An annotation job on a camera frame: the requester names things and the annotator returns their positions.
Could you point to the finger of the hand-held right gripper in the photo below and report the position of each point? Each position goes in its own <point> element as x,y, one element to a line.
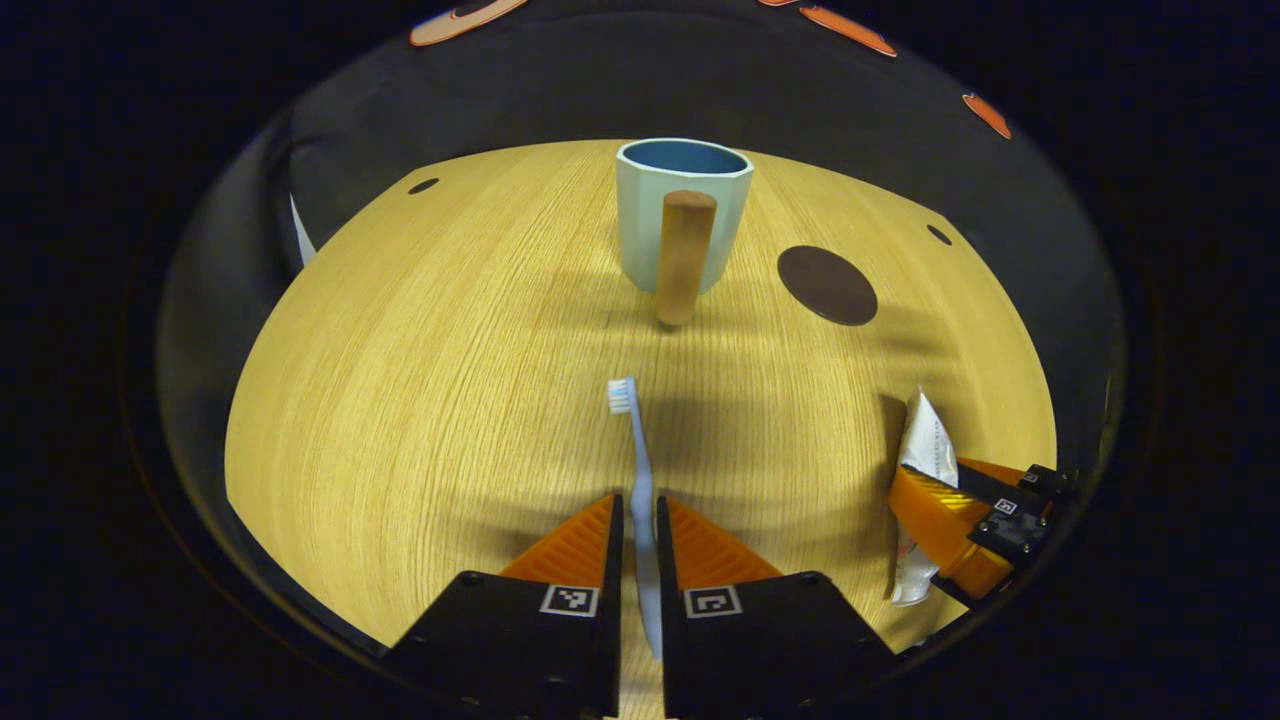
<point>945,525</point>
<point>1045,482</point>

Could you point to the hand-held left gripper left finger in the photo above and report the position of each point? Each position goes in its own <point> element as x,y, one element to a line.
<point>540,640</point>

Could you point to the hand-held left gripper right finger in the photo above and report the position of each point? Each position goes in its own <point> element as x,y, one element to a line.
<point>740,650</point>

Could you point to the white toothpaste tube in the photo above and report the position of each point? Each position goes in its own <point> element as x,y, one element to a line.
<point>925,445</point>

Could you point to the light blue toothbrush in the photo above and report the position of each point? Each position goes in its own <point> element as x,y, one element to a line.
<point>642,500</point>

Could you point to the dark brown round coaster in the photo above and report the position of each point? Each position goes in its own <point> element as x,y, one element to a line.
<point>827,285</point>

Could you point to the black backdrop cloth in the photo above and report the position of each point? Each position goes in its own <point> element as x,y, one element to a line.
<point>600,80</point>

